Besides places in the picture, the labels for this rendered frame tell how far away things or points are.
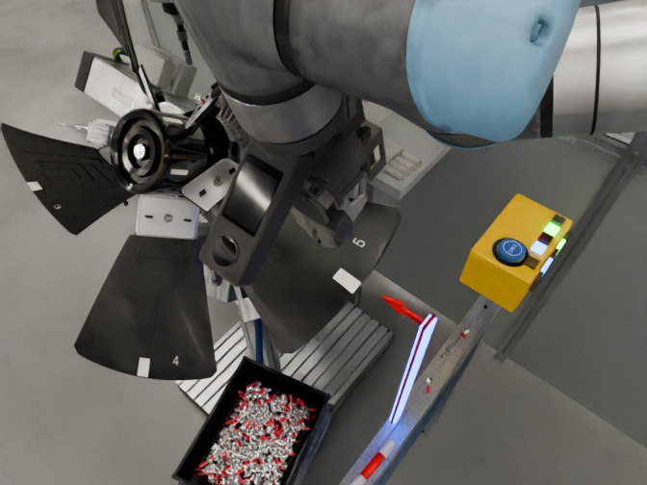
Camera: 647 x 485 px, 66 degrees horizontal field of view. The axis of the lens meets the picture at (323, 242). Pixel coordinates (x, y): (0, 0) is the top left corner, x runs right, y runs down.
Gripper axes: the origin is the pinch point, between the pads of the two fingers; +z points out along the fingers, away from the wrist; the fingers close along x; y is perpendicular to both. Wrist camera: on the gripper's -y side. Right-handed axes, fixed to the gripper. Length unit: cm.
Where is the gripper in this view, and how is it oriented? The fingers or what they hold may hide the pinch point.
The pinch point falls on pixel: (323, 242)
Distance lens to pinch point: 51.4
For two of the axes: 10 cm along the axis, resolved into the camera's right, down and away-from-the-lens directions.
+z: 1.8, 4.0, 9.0
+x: -7.5, -5.3, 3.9
